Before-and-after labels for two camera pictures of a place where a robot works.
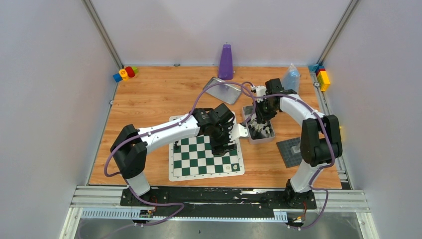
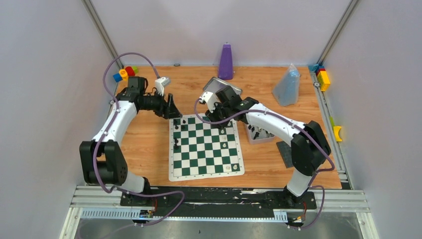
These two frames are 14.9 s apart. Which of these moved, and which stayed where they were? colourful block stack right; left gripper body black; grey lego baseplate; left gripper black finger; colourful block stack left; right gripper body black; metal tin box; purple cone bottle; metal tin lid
Moved: left gripper black finger; left gripper body black; right gripper body black
Stayed: purple cone bottle; colourful block stack right; metal tin box; colourful block stack left; grey lego baseplate; metal tin lid
